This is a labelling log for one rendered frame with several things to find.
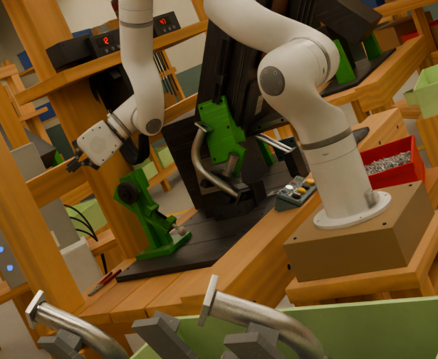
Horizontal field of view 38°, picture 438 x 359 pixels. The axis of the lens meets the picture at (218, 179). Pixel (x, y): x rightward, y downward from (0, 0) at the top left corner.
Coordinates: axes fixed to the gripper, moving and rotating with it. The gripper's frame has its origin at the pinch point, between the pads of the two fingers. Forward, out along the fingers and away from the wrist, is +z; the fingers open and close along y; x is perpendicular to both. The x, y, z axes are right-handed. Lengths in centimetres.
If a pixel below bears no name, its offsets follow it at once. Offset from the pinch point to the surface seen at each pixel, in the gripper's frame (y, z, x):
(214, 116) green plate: 19, -43, 25
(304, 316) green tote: 41, -19, -84
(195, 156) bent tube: 25.5, -30.1, 27.0
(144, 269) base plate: 37.8, 5.7, 5.2
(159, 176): 109, -18, 615
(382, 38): 112, -251, 366
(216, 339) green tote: 40, -4, -67
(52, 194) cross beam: 3.7, 13.0, 23.3
